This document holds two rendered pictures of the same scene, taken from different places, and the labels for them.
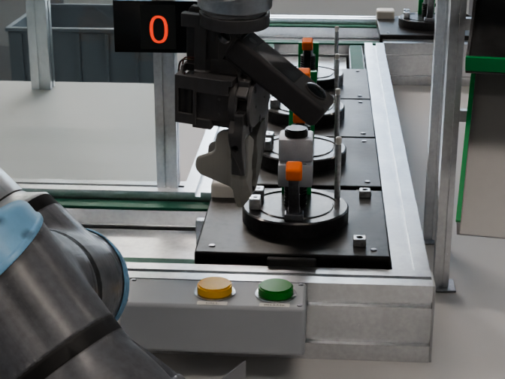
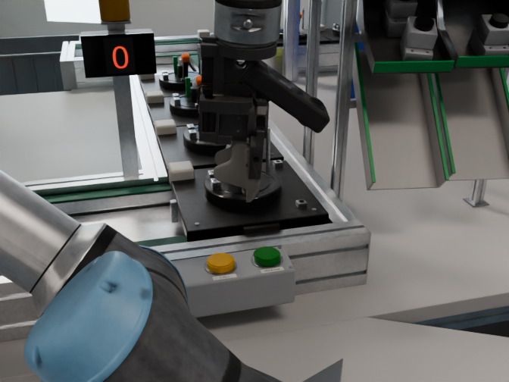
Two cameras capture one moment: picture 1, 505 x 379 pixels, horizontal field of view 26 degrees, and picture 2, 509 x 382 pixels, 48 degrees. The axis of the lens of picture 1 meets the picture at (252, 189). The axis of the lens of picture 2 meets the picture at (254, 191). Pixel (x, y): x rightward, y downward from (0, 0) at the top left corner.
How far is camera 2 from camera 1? 0.51 m
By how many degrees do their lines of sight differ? 18
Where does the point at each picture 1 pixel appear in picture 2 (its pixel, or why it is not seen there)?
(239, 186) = (253, 187)
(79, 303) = (209, 352)
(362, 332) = (321, 272)
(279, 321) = (277, 281)
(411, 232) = (324, 190)
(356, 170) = not seen: hidden behind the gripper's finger
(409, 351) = (352, 279)
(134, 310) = not seen: hidden behind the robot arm
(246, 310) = (252, 278)
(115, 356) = not seen: outside the picture
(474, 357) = (390, 273)
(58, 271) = (182, 324)
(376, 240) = (310, 201)
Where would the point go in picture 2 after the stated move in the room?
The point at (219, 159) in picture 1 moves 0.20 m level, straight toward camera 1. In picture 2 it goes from (235, 167) to (302, 245)
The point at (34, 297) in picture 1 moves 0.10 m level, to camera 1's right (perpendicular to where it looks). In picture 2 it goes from (171, 361) to (293, 334)
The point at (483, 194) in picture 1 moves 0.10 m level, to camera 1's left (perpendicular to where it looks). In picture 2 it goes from (379, 159) to (327, 166)
